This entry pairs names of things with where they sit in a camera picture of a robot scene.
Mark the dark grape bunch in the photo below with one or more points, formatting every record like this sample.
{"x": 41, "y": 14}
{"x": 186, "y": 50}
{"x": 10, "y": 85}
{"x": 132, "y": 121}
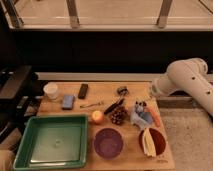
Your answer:
{"x": 118, "y": 115}

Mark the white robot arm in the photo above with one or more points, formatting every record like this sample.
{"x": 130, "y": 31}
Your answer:
{"x": 187, "y": 75}

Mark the white cup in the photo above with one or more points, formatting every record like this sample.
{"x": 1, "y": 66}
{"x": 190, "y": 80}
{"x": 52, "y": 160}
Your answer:
{"x": 51, "y": 90}

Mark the yellow banana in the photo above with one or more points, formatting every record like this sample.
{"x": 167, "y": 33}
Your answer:
{"x": 148, "y": 143}

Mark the wooden board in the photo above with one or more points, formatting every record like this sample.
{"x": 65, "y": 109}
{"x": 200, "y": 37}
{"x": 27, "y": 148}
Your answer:
{"x": 131, "y": 157}

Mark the blue sponge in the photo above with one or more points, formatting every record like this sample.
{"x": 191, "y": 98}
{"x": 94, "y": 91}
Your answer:
{"x": 68, "y": 102}

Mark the purple bowl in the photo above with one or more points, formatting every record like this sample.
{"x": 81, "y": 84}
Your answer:
{"x": 108, "y": 143}

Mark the metal spoon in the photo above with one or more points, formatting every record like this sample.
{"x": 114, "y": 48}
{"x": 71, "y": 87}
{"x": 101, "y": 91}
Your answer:
{"x": 91, "y": 105}

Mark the orange apple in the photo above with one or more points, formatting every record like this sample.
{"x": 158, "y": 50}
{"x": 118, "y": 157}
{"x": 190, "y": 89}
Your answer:
{"x": 97, "y": 117}

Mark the black rectangular block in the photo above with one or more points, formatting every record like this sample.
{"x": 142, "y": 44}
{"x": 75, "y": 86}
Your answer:
{"x": 83, "y": 91}

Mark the light blue towel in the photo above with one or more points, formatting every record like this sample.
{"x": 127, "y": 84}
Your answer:
{"x": 140, "y": 117}

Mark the orange carrot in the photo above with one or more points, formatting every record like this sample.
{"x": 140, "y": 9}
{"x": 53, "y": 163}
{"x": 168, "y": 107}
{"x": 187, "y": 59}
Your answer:
{"x": 155, "y": 117}

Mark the black handled utensil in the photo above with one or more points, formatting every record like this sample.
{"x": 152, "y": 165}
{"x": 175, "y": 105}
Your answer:
{"x": 113, "y": 106}

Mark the green plastic tray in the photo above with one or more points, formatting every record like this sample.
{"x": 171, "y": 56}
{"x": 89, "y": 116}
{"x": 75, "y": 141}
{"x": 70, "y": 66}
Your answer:
{"x": 53, "y": 142}

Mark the small dark clip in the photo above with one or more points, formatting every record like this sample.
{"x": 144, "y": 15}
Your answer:
{"x": 122, "y": 91}

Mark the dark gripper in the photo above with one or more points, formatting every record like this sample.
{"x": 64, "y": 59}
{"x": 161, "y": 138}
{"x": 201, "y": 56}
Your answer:
{"x": 141, "y": 105}

